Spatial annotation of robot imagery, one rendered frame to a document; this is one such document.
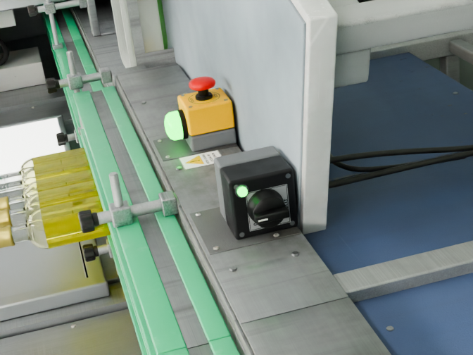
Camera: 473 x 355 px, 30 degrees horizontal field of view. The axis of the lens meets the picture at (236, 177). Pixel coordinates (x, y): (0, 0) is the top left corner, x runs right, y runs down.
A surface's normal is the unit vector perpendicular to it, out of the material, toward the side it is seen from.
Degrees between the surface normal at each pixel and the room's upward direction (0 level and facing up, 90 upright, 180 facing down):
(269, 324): 90
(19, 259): 90
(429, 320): 90
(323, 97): 90
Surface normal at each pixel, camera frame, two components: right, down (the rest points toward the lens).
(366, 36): 0.29, 0.63
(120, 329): -0.12, -0.89
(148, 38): 0.26, 0.39
